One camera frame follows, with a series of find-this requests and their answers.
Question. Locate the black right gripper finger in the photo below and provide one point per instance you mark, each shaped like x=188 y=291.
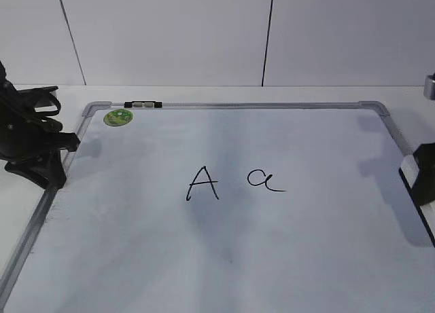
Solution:
x=423 y=187

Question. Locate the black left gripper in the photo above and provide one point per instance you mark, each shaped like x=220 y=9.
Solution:
x=25 y=136

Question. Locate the white eraser with black felt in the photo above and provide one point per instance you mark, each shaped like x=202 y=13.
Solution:
x=408 y=171

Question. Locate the black and grey board clip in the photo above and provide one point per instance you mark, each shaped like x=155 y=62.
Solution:
x=143 y=104

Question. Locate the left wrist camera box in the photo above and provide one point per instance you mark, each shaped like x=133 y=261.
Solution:
x=41 y=97

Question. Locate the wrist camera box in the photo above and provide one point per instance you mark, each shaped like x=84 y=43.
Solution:
x=41 y=97
x=429 y=87

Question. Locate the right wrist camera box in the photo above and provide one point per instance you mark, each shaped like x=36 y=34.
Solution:
x=429 y=87

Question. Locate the white board with grey frame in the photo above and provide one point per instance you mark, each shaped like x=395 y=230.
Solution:
x=260 y=207

